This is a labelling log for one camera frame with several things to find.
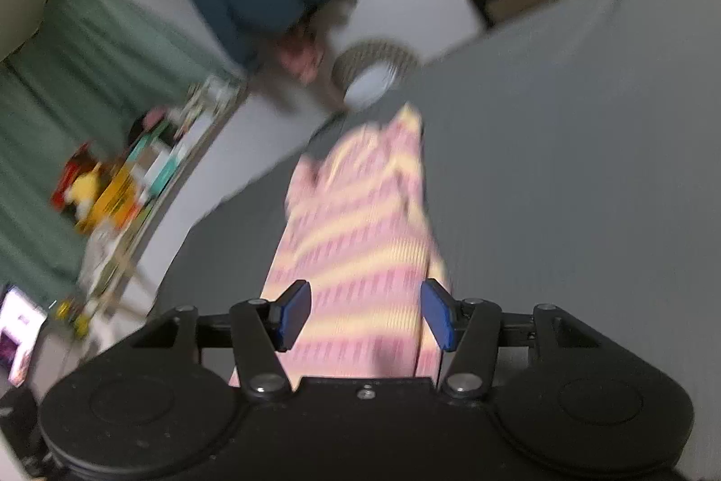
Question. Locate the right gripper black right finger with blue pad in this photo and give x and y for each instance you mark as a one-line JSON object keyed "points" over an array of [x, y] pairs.
{"points": [[468, 329]]}

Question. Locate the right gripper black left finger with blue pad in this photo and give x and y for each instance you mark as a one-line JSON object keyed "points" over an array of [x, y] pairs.
{"points": [[260, 330]]}

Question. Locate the pink yellow striped knit sweater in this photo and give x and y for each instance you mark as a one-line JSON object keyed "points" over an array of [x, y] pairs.
{"points": [[357, 232]]}

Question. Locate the beige tote bag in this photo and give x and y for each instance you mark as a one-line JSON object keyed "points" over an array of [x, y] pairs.
{"points": [[107, 267]]}

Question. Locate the grey bed sheet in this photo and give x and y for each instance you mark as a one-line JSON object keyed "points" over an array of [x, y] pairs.
{"points": [[572, 158]]}

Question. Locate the orange cardboard box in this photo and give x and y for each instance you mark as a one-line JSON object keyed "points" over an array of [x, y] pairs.
{"points": [[117, 202]]}

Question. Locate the teal white box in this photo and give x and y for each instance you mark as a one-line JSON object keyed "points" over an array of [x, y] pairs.
{"points": [[155, 157]]}

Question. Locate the yellow plush toy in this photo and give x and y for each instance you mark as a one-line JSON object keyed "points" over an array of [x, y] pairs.
{"points": [[83, 192]]}

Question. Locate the laptop with lit screen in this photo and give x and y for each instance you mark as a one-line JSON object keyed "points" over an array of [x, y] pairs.
{"points": [[21, 321]]}

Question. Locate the red snack package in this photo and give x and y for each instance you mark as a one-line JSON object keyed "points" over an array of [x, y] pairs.
{"points": [[80, 162]]}

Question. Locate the pink hanging garment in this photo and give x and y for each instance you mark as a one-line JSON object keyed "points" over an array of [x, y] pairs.
{"points": [[300, 54]]}

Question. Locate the green curtain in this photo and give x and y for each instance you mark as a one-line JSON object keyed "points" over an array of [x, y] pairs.
{"points": [[90, 71]]}

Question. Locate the woven rope basket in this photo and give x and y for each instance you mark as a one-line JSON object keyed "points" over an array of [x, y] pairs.
{"points": [[368, 69]]}

